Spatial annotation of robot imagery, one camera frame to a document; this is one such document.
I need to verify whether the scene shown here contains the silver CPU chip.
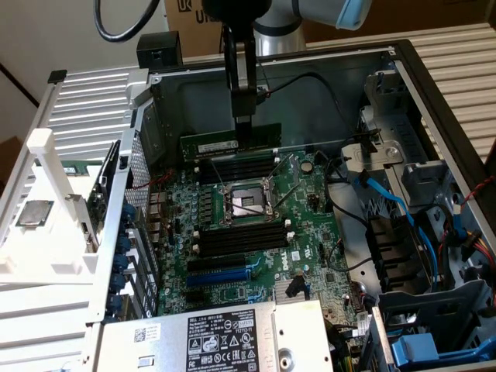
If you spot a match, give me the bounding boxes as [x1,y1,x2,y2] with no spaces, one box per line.
[16,198,54,228]

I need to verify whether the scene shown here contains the grey metal disk bay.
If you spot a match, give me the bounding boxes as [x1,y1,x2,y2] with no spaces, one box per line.
[339,69,458,222]

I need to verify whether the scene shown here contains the thin metal locking lever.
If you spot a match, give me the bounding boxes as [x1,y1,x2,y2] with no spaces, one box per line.
[275,181,300,208]
[208,157,229,194]

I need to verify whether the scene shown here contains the blue plastic latch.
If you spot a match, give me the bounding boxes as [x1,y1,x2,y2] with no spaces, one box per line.
[390,332,496,366]

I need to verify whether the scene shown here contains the green Dell motherboard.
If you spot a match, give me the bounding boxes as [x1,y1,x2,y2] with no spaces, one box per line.
[149,149,375,338]

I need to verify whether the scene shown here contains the short black expansion slot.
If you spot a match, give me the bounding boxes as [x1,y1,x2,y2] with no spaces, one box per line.
[184,289,218,305]

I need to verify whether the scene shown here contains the black fan shroud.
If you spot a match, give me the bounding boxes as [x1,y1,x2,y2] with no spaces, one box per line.
[365,215,432,296]

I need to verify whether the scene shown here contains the grey power supply with label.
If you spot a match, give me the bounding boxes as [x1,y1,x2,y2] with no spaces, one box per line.
[95,298,335,372]

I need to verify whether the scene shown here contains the blue SATA wire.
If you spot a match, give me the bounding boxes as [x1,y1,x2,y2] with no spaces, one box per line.
[359,173,441,290]

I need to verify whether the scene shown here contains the brown cardboard box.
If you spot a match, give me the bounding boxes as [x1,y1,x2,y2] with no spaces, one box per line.
[164,0,496,44]

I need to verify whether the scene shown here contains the green RAM stick white label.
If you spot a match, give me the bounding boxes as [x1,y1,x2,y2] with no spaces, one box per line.
[179,122,283,158]

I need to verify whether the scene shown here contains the thick black cable loop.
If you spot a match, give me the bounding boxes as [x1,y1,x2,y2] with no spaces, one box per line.
[92,0,160,43]

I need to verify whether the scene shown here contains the metal CPU socket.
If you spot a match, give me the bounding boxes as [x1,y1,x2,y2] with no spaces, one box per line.
[219,177,281,226]

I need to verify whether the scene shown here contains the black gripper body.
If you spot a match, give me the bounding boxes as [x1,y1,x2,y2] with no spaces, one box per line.
[201,0,260,28]

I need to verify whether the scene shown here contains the blue expansion slot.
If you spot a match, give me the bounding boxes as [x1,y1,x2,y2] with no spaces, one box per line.
[185,268,252,288]

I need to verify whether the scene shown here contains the black RAM slot bank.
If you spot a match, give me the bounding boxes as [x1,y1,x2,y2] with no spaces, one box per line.
[195,148,281,184]
[192,219,295,259]

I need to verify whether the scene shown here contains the red yellow power wires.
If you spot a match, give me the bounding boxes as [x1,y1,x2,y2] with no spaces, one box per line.
[463,228,496,269]

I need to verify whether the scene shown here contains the black box mount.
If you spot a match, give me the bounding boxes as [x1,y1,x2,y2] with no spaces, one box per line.
[136,32,184,75]

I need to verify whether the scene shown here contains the red black twisted wire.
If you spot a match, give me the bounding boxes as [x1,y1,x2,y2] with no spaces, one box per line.
[130,169,176,191]
[462,175,496,203]

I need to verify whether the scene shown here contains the open grey PC case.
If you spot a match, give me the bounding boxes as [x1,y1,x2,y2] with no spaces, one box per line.
[87,38,496,372]

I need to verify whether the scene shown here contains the dark graphics card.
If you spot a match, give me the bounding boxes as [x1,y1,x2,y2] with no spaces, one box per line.
[85,140,122,249]

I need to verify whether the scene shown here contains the white parts rack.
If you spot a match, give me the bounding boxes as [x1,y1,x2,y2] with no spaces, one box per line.
[0,129,102,288]

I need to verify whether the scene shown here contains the thin black wire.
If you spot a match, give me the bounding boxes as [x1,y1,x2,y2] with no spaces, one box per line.
[256,71,374,137]

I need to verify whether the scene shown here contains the small silver heatsink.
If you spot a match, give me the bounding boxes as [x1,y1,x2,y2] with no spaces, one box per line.
[274,276,312,302]

